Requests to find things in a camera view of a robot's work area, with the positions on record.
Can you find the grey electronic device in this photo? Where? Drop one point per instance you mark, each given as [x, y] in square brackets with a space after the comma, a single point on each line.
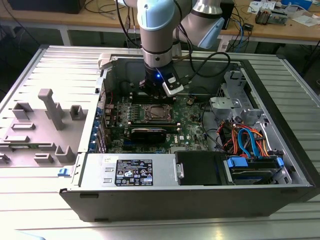
[278, 17]

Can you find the green motherboard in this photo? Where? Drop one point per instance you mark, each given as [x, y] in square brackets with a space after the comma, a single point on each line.
[190, 125]

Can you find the black box on desk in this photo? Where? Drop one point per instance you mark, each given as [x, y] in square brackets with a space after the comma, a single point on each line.
[45, 6]

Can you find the white printed leaflet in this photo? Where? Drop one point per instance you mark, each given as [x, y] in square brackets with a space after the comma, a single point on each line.
[257, 6]

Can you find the hard disk in blue carrier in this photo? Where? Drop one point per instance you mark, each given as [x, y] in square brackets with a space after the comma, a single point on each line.
[237, 162]

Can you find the black PC case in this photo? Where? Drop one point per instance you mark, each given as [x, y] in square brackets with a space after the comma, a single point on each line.
[175, 205]

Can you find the white paper sheets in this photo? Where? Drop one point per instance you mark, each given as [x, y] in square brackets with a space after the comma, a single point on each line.
[306, 21]

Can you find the copper finned heat sink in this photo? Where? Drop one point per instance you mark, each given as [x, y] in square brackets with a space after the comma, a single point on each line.
[262, 17]

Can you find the black plastic shroud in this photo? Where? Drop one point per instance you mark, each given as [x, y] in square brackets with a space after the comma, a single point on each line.
[200, 167]

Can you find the black tower box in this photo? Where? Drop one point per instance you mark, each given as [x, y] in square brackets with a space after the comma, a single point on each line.
[228, 15]

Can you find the grey parts rack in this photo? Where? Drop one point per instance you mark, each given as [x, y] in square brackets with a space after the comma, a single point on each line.
[42, 130]

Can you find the blue cardboard box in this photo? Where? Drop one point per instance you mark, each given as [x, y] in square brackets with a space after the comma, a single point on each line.
[297, 3]

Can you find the black power adapter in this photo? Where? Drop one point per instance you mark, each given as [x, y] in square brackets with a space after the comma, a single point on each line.
[248, 26]

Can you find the silver power supply unit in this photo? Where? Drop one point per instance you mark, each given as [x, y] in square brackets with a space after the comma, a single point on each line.
[95, 170]

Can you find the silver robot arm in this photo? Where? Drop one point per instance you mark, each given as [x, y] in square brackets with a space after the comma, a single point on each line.
[155, 25]

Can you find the silver metal drive cage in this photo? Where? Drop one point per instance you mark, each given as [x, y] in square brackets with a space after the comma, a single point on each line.
[222, 103]

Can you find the wooden desk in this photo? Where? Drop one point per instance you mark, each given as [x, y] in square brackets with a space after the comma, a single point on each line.
[75, 21]

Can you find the green RAM stick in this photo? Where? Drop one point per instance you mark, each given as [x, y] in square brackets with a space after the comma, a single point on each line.
[21, 146]

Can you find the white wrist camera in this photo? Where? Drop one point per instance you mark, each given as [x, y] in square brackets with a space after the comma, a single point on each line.
[173, 87]

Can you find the silver coin cell battery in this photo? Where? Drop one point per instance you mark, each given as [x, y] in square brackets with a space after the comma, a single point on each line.
[190, 101]

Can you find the blue case latch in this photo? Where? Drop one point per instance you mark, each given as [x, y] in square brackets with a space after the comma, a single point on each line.
[62, 172]

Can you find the CPU socket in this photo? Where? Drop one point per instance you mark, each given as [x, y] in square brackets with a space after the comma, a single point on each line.
[145, 118]

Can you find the black graphics card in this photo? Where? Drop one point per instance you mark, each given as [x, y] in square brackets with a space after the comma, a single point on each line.
[150, 136]

